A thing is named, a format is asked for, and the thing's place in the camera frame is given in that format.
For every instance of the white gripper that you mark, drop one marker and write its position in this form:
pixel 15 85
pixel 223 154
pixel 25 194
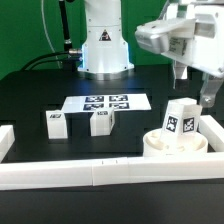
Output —
pixel 190 32

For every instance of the white round stool seat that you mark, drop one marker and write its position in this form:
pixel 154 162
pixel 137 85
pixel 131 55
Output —
pixel 157 144

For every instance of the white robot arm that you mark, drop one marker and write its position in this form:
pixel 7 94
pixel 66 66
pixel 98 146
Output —
pixel 105 53

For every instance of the white marker sheet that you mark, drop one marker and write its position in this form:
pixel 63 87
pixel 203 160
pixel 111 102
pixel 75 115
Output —
pixel 119 102

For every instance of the white U-shaped fence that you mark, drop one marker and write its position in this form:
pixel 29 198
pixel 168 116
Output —
pixel 72 173

